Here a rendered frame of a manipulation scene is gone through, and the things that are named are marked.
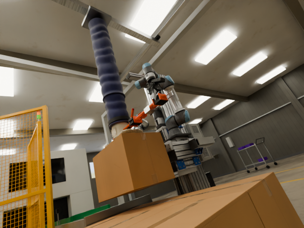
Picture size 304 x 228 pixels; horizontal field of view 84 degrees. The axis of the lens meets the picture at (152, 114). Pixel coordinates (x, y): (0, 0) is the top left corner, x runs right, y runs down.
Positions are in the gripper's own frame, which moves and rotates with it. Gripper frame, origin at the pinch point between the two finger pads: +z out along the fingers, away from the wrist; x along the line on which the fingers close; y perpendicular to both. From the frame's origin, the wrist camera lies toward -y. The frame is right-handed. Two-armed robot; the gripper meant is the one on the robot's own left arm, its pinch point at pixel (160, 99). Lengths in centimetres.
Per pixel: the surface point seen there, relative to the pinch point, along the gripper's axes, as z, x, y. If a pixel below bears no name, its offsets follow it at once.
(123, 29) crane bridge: -176, -45, 59
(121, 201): 52, -153, 375
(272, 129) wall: -64, -1055, 185
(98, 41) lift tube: -114, 9, 50
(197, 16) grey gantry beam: -192, -161, -11
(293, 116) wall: -80, -1049, 67
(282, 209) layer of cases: 81, -10, -35
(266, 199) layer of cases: 74, 1, -35
